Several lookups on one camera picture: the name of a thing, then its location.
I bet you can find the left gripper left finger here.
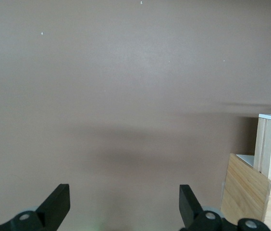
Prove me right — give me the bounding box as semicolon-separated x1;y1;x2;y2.
0;183;71;231

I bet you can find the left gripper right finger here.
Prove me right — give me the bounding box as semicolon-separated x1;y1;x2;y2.
179;184;269;231

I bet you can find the light wooden drawer cabinet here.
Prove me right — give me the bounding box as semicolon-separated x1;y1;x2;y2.
220;153;271;231

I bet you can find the brown table cover mat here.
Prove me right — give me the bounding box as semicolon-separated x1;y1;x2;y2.
0;0;271;231

